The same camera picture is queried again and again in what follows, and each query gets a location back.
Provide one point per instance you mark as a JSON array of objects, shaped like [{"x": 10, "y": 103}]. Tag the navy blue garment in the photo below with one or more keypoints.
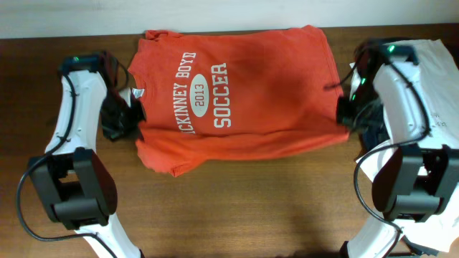
[{"x": 394, "y": 189}]

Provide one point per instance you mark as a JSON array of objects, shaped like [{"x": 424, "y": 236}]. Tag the white graphic t-shirt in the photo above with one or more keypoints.
[{"x": 430, "y": 107}]

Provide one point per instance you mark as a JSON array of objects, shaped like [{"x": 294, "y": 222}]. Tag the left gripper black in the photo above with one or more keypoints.
[{"x": 131, "y": 128}]

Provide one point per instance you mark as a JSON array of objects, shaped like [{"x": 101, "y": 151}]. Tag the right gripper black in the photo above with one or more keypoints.
[{"x": 343, "y": 117}]

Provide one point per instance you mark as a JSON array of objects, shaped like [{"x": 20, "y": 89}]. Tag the red soccer t-shirt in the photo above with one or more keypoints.
[{"x": 242, "y": 97}]

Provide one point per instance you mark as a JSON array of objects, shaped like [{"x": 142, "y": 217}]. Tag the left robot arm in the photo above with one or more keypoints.
[{"x": 73, "y": 185}]

